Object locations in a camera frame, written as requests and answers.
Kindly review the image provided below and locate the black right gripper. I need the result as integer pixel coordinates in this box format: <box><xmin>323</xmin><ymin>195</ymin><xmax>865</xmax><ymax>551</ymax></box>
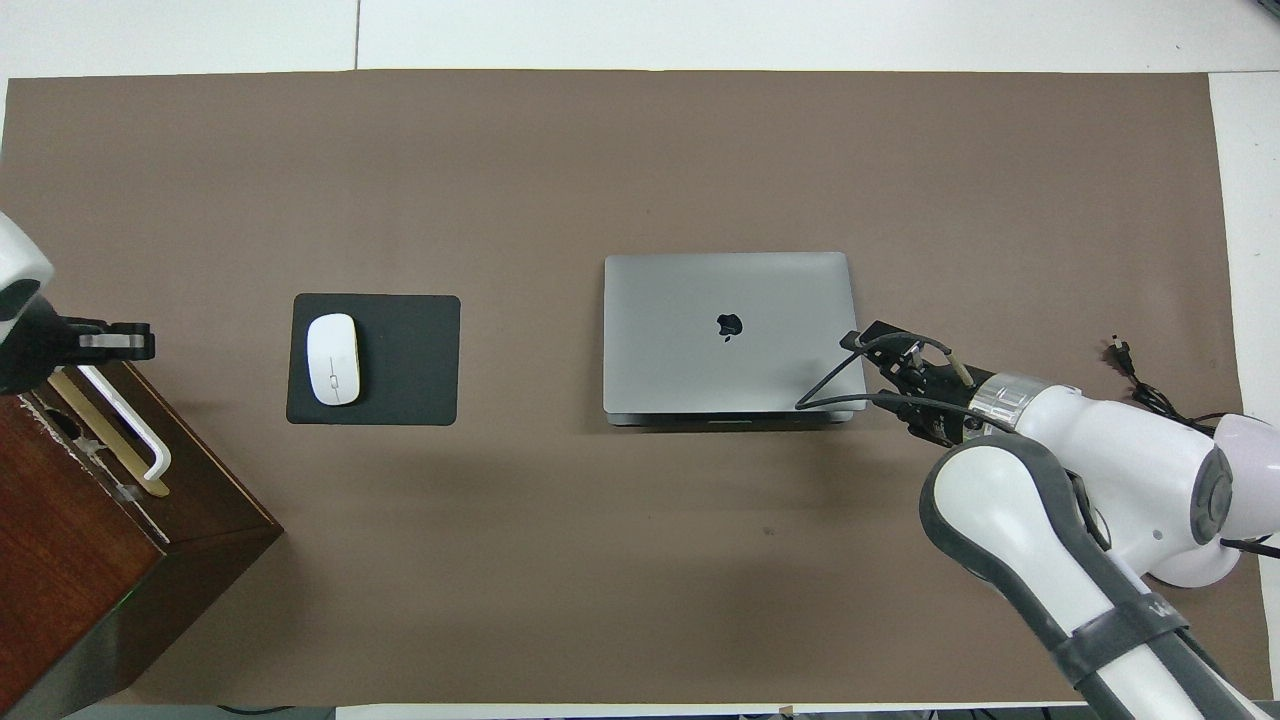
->
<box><xmin>839</xmin><ymin>319</ymin><xmax>987</xmax><ymax>449</ymax></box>

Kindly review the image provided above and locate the black mouse pad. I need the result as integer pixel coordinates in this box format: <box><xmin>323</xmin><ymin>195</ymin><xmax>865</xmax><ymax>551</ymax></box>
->
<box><xmin>286</xmin><ymin>293</ymin><xmax>462</xmax><ymax>427</ymax></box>

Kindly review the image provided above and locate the white desk lamp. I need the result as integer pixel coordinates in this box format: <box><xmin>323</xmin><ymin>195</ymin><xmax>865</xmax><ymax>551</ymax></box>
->
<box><xmin>1145</xmin><ymin>412</ymin><xmax>1280</xmax><ymax>589</ymax></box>

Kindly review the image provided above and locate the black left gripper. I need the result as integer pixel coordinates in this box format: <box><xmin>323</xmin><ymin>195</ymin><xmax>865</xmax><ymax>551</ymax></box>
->
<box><xmin>0</xmin><ymin>295</ymin><xmax>157</xmax><ymax>396</ymax></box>

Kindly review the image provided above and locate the white computer mouse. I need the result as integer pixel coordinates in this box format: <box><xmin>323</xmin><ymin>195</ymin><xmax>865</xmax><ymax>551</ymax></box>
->
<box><xmin>306</xmin><ymin>313</ymin><xmax>361</xmax><ymax>407</ymax></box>

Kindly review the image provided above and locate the white box handle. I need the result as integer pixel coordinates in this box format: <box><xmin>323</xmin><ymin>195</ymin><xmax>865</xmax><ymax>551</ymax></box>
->
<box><xmin>75</xmin><ymin>362</ymin><xmax>173</xmax><ymax>483</ymax></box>

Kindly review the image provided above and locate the black lamp power cable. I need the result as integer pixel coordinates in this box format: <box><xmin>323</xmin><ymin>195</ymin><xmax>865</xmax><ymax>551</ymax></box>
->
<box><xmin>1105</xmin><ymin>338</ymin><xmax>1226</xmax><ymax>433</ymax></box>

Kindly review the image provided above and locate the silver laptop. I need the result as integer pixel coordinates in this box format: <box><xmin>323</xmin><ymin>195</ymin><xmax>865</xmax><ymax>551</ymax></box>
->
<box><xmin>603</xmin><ymin>252</ymin><xmax>869</xmax><ymax>429</ymax></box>

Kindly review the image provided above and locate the brown table mat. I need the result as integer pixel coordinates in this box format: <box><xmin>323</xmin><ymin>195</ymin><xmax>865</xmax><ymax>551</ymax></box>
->
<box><xmin>0</xmin><ymin>70</ymin><xmax>1273</xmax><ymax>706</ymax></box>

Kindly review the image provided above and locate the dark wooden box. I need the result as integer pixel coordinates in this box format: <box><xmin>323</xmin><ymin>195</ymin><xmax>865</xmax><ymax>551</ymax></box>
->
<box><xmin>0</xmin><ymin>360</ymin><xmax>284</xmax><ymax>716</ymax></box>

